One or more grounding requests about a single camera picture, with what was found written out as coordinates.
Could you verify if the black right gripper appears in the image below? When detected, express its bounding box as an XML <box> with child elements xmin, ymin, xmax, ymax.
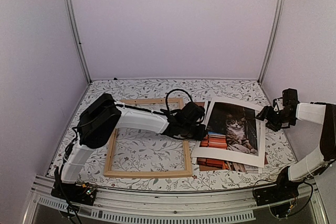
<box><xmin>256</xmin><ymin>106</ymin><xmax>296</xmax><ymax>132</ymax></box>

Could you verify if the cat photo white border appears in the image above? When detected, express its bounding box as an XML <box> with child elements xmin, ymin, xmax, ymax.
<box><xmin>190</xmin><ymin>100</ymin><xmax>267</xmax><ymax>168</ymax></box>

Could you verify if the light wooden picture frame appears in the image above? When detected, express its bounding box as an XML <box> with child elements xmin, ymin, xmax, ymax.
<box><xmin>103</xmin><ymin>98</ymin><xmax>192</xmax><ymax>179</ymax></box>

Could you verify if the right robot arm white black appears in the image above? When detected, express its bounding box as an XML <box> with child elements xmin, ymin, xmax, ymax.
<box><xmin>256</xmin><ymin>88</ymin><xmax>335</xmax><ymax>201</ymax></box>

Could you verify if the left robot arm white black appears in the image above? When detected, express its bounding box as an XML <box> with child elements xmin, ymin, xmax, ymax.
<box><xmin>54</xmin><ymin>93</ymin><xmax>207</xmax><ymax>200</ymax></box>

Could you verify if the floral patterned table cover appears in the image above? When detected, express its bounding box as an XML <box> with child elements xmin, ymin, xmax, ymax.
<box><xmin>46</xmin><ymin>78</ymin><xmax>299</xmax><ymax>192</ymax></box>

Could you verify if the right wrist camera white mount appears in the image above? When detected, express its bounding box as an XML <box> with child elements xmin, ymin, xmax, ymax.
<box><xmin>272</xmin><ymin>97</ymin><xmax>284</xmax><ymax>111</ymax></box>

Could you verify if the brown frame backing board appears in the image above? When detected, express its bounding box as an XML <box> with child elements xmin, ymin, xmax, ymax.
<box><xmin>195</xmin><ymin>153</ymin><xmax>270</xmax><ymax>174</ymax></box>

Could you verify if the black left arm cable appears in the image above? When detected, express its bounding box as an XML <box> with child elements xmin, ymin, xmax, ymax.
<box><xmin>165</xmin><ymin>89</ymin><xmax>195</xmax><ymax>112</ymax></box>

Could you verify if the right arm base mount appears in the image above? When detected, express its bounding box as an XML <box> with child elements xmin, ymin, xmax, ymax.
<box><xmin>252</xmin><ymin>173</ymin><xmax>302</xmax><ymax>206</ymax></box>

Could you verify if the front aluminium rail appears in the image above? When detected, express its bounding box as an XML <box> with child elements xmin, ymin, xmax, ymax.
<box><xmin>23</xmin><ymin>175</ymin><xmax>329</xmax><ymax>223</ymax></box>

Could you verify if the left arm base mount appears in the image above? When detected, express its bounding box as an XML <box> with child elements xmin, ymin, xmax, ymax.
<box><xmin>51</xmin><ymin>182</ymin><xmax>97</xmax><ymax>206</ymax></box>

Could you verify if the right aluminium corner post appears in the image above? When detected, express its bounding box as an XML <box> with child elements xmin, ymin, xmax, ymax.
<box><xmin>258</xmin><ymin>0</ymin><xmax>285</xmax><ymax>85</ymax></box>

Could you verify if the aluminium corner post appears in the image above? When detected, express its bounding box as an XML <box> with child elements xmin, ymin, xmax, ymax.
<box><xmin>64</xmin><ymin>0</ymin><xmax>92</xmax><ymax>85</ymax></box>
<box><xmin>258</xmin><ymin>0</ymin><xmax>285</xmax><ymax>85</ymax></box>

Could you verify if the left aluminium corner post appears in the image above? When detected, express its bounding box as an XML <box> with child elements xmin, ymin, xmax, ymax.
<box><xmin>64</xmin><ymin>0</ymin><xmax>92</xmax><ymax>85</ymax></box>

